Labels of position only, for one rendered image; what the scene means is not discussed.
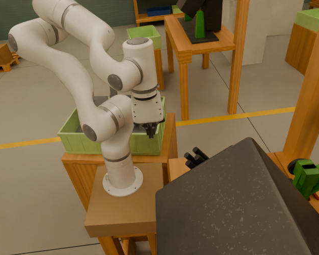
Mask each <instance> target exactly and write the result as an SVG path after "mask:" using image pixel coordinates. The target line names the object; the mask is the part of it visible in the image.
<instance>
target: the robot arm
mask: <svg viewBox="0 0 319 255"><path fill-rule="evenodd" d="M32 6H33V9H34V11H35V12H36V14H37V15H38V16H39V17H40V18H36V19H33V20H30V21H26V22H23V23H20V24H18V25H15V26H14V27H12V28H11V30H10V32H9V35H8V39H9V44H10V46H11V48H12V49H13V51H14V52H15V53H16V54H17V55H19V56H20V57H21V58H23V59H25V60H27V61H29V62H32V63H35V64H38V65H40V66H43V67H45V68H47V69H49V70H50V71H52V72H53V73H54V74H55V75H56V76H57V77H58V78H59V79H60V81H61V82H62V83H63V84H64V85H65V87H66V88H67V89H68V90H69V92H70V93H71V95H72V97H73V99H74V101H75V104H76V108H77V112H78V117H79V122H80V124H81V128H82V130H83V132H84V134H85V135H86V136H87V138H89V139H90V140H92V141H93V142H101V151H102V155H103V158H104V162H105V166H106V169H107V173H106V175H105V176H104V178H103V187H104V190H105V191H106V192H107V193H108V194H110V195H111V196H115V197H125V196H129V195H131V194H133V193H135V192H136V191H137V190H138V189H139V188H140V187H141V185H142V182H143V174H142V172H141V170H140V169H138V168H137V167H136V166H133V160H132V155H131V149H130V143H129V141H130V137H131V134H132V131H133V128H134V125H140V126H142V127H144V128H145V130H146V133H147V136H148V135H149V138H150V139H151V138H153V135H155V127H156V126H157V125H158V124H159V123H162V122H165V118H164V111H163V104H162V99H161V95H160V92H159V90H157V88H159V83H157V76H156V66H155V57H154V48H153V41H152V40H151V39H149V38H147V37H136V38H132V39H129V40H127V41H125V42H124V43H123V52H124V59H123V60H122V61H121V62H118V61H116V60H114V59H112V58H111V57H110V56H109V55H108V54H107V53H106V52H107V51H108V49H109V48H110V47H111V46H112V44H113V42H114V40H115V34H114V31H113V30H112V28H111V27H110V26H109V25H108V24H107V23H105V22H104V21H103V20H101V19H100V18H98V17H97V16H96V15H94V14H93V13H91V12H90V11H89V10H87V9H86V8H84V7H83V6H81V5H80V4H79V3H77V2H76V1H74V0H32ZM69 34H71V35H72V36H74V37H75V38H77V39H78V40H79V41H81V42H82V43H84V44H85V45H87V46H88V47H89V48H90V53H89V58H90V64H91V67H92V69H93V71H94V73H95V74H96V75H97V76H98V77H99V78H100V79H101V80H103V81H104V82H105V83H106V84H108V85H109V86H110V87H112V88H113V89H115V90H116V91H119V92H122V93H124V92H128V91H130V90H131V99H130V98H129V97H128V96H126V95H115V96H113V97H111V98H109V99H108V100H106V101H105V102H103V103H102V104H101V105H99V106H98V107H97V106H96V105H95V104H94V102H93V91H94V83H93V80H92V78H91V76H90V74H89V73H88V72H87V70H86V68H85V67H84V66H83V65H82V63H81V62H80V61H79V60H78V59H77V58H76V57H75V56H73V55H72V54H69V53H66V52H62V51H58V50H56V49H53V48H51V47H50V46H53V45H55V44H58V43H60V42H62V41H64V40H65V39H66V38H67V37H68V36H69ZM148 122H151V125H149V124H148Z"/></svg>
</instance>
